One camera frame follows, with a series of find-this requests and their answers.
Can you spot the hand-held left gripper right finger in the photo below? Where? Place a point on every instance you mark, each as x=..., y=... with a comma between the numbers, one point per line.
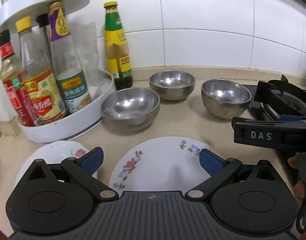
x=210, y=161

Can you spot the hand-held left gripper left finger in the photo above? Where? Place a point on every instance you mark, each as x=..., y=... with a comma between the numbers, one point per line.
x=91, y=160

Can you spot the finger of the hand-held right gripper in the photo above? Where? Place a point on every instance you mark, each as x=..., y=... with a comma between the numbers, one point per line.
x=257, y=135
x=292, y=118

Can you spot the large floral white plate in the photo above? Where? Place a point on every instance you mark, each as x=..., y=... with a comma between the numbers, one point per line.
x=163, y=165

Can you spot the steel bowl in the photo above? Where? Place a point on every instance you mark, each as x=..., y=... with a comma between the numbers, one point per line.
x=171, y=83
x=130, y=107
x=226, y=97

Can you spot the person's right hand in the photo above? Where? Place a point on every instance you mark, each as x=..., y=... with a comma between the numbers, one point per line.
x=292, y=162

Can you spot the gas stove burner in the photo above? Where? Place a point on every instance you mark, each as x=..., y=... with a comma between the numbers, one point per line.
x=295, y=105

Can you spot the black glass gas stove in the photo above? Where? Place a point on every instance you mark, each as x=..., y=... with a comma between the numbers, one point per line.
x=254, y=105

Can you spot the black stove pan support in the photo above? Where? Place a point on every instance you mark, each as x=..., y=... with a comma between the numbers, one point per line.
x=266, y=92

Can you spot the small floral white plate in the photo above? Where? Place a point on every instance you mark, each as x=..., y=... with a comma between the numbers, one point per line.
x=55, y=150

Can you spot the white two-tier spice rack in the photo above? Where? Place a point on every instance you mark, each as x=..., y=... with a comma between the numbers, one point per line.
x=55, y=135

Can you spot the purple label clear bottle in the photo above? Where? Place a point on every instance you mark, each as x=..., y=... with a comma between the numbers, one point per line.
x=73, y=90

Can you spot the yellow cap orange label bottle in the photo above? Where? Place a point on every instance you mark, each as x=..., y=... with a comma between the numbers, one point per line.
x=43, y=97

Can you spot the clear plastic bag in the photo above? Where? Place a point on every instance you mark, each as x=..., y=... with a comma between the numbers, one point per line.
x=90, y=55

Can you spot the green yellow label bottle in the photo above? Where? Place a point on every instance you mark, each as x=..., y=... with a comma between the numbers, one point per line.
x=116, y=50

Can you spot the red cap sauce bottle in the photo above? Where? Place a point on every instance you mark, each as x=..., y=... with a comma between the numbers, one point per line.
x=10, y=80

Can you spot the black cap bottle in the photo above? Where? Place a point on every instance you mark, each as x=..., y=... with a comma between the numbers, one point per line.
x=43, y=22

